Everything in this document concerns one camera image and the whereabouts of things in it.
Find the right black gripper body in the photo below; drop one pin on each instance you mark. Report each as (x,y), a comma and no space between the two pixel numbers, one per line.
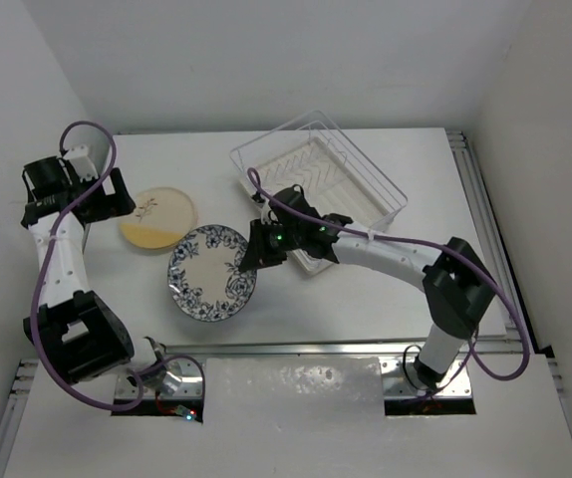
(282,239)

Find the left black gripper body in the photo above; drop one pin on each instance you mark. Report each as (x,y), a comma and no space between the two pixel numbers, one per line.
(100,206)

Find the black patterned plate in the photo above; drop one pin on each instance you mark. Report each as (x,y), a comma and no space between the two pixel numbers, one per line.
(203,274)

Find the tan plate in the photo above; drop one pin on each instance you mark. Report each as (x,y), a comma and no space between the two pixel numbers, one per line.
(162,217)

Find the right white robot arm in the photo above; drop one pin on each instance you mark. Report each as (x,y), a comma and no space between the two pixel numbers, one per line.
(457,299)

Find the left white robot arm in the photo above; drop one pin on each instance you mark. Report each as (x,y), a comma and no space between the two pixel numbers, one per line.
(81,336)

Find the cream drip tray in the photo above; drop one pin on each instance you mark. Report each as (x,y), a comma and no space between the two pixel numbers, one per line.
(331,183)

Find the white front cover panel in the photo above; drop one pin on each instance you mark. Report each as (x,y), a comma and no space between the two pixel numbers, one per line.
(295,417)

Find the small green circuit board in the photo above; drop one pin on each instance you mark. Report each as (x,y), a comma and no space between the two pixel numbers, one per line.
(175,409)

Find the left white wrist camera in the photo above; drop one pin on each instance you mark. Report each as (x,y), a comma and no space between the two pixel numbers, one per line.
(79,157)

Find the white wire dish rack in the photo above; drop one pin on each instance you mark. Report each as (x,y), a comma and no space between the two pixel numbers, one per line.
(311,125)

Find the aluminium mounting rail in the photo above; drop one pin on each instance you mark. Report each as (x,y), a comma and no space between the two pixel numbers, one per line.
(396,366)

